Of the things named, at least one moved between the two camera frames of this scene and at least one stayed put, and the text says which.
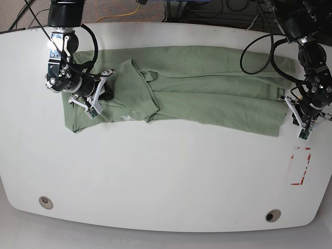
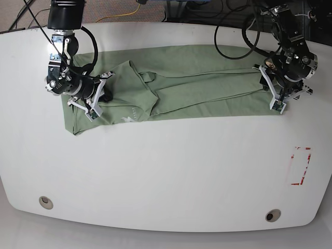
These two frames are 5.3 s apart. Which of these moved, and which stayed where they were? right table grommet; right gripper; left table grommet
Moved: right gripper
Stayed: left table grommet; right table grommet
